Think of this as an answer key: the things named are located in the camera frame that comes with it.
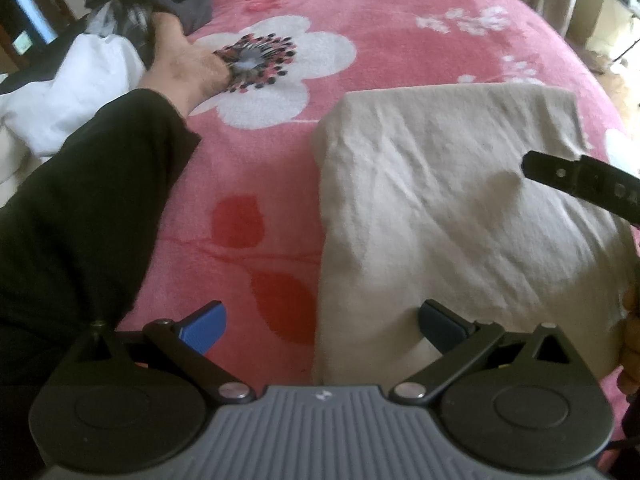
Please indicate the pink floral blanket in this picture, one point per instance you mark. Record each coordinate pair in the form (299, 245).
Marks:
(400, 25)

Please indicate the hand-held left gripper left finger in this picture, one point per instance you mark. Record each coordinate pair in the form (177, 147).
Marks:
(202, 330)

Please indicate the black cloth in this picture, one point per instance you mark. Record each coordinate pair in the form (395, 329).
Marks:
(40, 67)

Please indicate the wooden framed mirror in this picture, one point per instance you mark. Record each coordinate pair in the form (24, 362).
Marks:
(30, 15)

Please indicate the person's left leg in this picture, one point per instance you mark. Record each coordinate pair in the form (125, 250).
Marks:
(75, 210)

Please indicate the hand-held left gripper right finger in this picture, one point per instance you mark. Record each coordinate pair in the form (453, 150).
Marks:
(440, 327)

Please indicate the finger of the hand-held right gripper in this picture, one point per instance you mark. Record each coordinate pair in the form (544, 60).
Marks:
(575, 177)

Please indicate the plaid cloth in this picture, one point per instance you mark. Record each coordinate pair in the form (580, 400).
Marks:
(125, 25)

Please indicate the white cloth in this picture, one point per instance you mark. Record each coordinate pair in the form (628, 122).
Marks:
(75, 95)

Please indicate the beige pants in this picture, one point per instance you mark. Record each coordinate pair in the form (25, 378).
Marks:
(440, 220)

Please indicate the person's right hand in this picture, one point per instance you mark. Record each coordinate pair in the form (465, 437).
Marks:
(631, 300)

